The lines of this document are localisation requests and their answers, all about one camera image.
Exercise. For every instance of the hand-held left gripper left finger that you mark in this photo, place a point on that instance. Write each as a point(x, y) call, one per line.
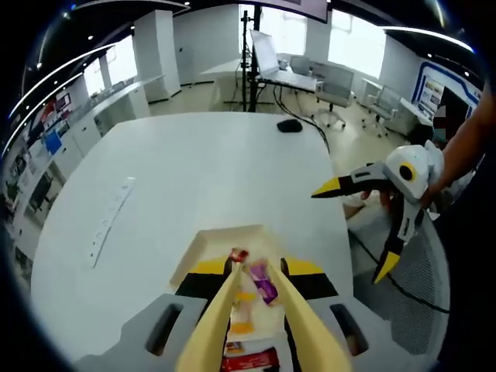
point(131, 341)

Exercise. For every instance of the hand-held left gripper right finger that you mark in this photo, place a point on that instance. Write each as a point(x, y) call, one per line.
point(370, 327)

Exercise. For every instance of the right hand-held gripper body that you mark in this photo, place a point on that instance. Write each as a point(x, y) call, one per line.
point(420, 162)

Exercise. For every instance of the beige food tongs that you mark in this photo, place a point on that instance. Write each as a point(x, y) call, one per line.
point(205, 341)

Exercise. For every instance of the purple food packet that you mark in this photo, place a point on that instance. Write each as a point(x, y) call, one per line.
point(263, 284)

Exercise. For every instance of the yellow food packet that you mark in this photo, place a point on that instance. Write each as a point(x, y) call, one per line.
point(245, 310)

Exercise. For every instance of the long red food packet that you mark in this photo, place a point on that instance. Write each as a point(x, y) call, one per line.
point(252, 362)

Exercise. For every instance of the beige hexagonal container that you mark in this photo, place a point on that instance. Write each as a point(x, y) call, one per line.
point(217, 244)

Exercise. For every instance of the small red food packet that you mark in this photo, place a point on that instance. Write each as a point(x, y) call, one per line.
point(239, 254)

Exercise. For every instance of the person's right hand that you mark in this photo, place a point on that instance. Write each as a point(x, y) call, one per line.
point(436, 193)

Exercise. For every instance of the white mesh office chair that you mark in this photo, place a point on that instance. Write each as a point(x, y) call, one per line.
point(418, 279)

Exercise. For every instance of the grey swivel chair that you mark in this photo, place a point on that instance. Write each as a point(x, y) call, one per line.
point(383, 104)
point(335, 87)

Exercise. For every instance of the person's dark shirt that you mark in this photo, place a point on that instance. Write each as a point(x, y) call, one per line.
point(472, 252)

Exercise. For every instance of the black computer mouse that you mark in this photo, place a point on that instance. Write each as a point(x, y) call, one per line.
point(288, 125)

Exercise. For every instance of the white side desk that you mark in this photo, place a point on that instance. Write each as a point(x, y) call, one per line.
point(286, 79)

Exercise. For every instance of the white table power strip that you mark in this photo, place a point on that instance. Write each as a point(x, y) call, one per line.
point(110, 217)

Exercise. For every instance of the black tripod stand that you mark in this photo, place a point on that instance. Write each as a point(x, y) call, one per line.
point(252, 77)

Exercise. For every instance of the open grey laptop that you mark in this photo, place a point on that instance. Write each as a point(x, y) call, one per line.
point(265, 54)

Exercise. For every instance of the blue storage box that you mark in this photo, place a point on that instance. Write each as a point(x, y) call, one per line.
point(53, 141)

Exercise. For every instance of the row of white office desks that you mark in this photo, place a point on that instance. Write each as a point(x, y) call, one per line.
point(116, 104)

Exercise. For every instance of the white square column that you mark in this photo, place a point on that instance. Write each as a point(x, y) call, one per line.
point(155, 54)

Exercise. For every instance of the blue framed wall display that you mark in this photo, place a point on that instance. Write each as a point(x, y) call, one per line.
point(438, 93)

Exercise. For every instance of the large wall monitor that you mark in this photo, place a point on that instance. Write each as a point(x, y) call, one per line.
point(310, 5)

